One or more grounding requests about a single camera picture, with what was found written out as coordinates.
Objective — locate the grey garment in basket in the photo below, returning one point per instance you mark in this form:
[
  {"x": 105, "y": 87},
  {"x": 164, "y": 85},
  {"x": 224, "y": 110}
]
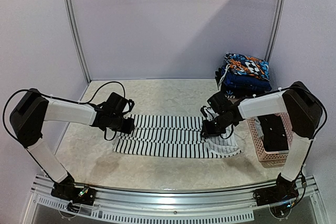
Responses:
[{"x": 258, "y": 127}]

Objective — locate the pink plastic laundry basket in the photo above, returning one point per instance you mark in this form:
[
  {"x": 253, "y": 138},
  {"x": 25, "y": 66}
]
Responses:
[{"x": 271, "y": 158}]

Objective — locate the black printed folded garment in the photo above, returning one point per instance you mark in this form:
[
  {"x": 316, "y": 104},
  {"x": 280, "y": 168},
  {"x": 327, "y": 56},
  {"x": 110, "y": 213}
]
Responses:
[{"x": 233, "y": 93}]

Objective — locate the left aluminium corner post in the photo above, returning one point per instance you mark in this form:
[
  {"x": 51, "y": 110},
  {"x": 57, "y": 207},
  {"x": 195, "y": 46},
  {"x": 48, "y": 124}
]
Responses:
[{"x": 76, "y": 40}]

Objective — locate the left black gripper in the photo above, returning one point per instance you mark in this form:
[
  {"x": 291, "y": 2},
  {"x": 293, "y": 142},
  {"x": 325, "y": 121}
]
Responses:
[{"x": 128, "y": 129}]

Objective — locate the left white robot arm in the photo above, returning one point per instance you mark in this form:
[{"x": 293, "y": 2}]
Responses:
[{"x": 34, "y": 109}]

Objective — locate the black garment in basket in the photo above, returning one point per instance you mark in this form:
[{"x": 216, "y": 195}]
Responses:
[{"x": 275, "y": 138}]

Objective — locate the dark blue folded garment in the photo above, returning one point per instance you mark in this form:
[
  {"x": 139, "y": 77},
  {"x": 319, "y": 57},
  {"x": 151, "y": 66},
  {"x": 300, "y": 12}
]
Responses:
[{"x": 234, "y": 81}]

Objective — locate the aluminium corner post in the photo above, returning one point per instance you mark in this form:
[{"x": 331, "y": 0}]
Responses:
[
  {"x": 76, "y": 40},
  {"x": 274, "y": 29}
]

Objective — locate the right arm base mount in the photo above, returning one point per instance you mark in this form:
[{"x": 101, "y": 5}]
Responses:
[{"x": 283, "y": 191}]

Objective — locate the black white striped shirt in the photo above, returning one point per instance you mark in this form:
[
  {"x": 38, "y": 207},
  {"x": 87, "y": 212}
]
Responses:
[{"x": 174, "y": 137}]

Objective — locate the blue orange patterned shorts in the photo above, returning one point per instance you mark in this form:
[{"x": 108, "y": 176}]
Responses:
[{"x": 242, "y": 65}]

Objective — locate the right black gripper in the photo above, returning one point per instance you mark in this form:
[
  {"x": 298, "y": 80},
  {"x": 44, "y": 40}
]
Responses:
[{"x": 208, "y": 128}]

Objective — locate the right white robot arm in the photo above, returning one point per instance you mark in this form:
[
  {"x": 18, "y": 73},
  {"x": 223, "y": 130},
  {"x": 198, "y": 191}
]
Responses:
[{"x": 303, "y": 108}]

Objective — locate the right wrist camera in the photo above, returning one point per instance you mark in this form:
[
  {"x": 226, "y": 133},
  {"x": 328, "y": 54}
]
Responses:
[{"x": 207, "y": 113}]

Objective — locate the right aluminium corner post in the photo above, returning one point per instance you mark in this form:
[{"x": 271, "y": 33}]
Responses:
[{"x": 274, "y": 29}]

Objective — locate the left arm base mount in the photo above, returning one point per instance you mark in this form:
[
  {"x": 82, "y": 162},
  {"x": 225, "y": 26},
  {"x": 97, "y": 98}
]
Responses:
[{"x": 67, "y": 190}]

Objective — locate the aluminium front rail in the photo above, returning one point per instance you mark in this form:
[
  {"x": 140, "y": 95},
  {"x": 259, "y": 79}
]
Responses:
[{"x": 228, "y": 205}]

